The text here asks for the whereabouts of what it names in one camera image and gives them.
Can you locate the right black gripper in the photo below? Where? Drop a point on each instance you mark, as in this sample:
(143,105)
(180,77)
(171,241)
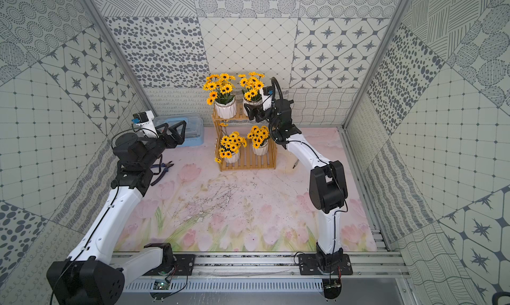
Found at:
(258,110)

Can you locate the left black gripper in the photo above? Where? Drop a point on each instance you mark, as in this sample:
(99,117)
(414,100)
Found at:
(163,136)

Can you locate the sunflower pot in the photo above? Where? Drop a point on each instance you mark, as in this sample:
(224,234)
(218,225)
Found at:
(221,94)
(259,137)
(252,87)
(229,148)

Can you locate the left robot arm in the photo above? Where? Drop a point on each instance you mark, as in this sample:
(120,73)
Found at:
(87,276)

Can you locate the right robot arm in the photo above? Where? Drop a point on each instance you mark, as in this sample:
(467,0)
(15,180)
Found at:
(327,182)

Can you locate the blue plastic tool box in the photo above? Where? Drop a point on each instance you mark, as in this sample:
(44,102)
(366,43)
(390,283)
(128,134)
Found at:
(194,130)

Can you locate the wooden two-tier shelf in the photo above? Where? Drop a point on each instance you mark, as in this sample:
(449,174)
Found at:
(247,158)

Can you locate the floral table mat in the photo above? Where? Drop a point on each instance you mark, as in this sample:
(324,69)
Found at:
(197,207)

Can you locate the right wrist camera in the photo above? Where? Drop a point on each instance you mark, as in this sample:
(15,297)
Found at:
(267,94)

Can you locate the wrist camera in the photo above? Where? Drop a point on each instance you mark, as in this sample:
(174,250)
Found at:
(144,121)
(267,94)

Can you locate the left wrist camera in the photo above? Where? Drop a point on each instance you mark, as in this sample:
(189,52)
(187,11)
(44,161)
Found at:
(144,121)

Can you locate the blue handled pliers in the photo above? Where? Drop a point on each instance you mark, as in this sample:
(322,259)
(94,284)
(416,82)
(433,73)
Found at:
(163,169)

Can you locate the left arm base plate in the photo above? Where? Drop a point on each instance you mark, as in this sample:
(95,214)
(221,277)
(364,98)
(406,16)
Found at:
(181,265)

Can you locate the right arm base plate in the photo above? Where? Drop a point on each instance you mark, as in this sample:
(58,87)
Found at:
(312,264)

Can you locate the aluminium rail frame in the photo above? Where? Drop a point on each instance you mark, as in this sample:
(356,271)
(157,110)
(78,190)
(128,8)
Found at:
(379,264)

